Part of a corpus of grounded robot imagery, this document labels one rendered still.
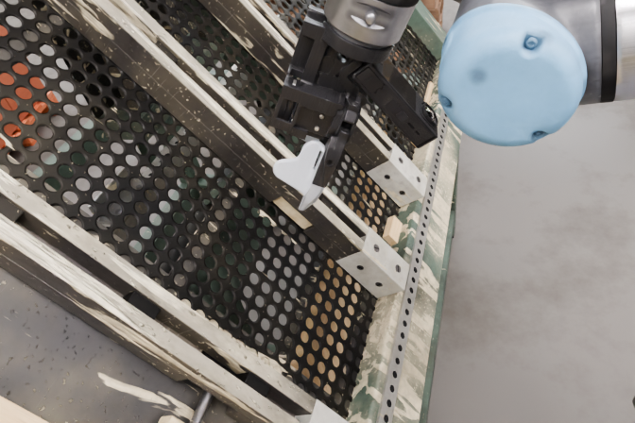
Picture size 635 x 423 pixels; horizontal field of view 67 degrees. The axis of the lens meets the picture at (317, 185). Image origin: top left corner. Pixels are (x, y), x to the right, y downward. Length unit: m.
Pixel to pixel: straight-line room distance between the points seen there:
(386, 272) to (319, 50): 0.54
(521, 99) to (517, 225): 2.08
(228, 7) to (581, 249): 1.80
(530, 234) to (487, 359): 0.65
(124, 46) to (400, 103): 0.45
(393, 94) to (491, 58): 0.22
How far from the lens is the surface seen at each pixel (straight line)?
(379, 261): 0.90
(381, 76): 0.47
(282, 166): 0.51
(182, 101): 0.78
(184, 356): 0.62
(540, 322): 2.05
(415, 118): 0.49
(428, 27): 1.68
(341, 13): 0.43
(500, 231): 2.31
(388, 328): 0.92
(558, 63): 0.27
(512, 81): 0.27
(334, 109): 0.47
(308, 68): 0.47
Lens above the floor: 1.69
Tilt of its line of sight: 41 degrees down
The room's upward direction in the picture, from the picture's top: 12 degrees counter-clockwise
